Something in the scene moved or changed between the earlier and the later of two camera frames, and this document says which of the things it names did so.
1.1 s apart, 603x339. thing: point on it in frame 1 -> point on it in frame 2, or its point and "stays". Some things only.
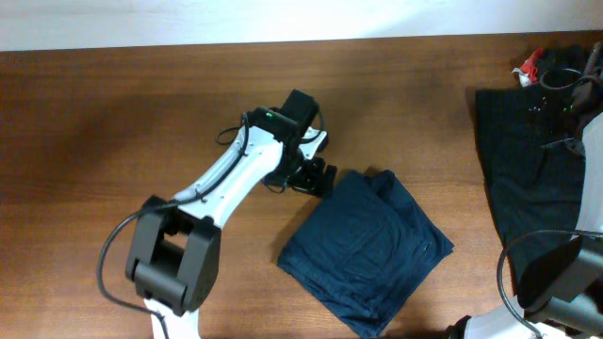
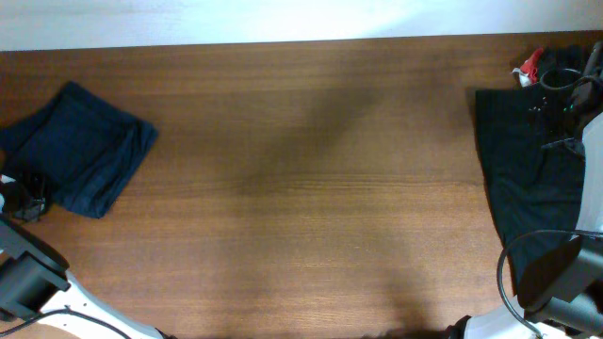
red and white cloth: [529, 71] stays
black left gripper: [318, 181] -> [36, 210]
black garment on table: [531, 154] stays
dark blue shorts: [362, 247] -> [85, 151]
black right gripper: [571, 146] -> [547, 111]
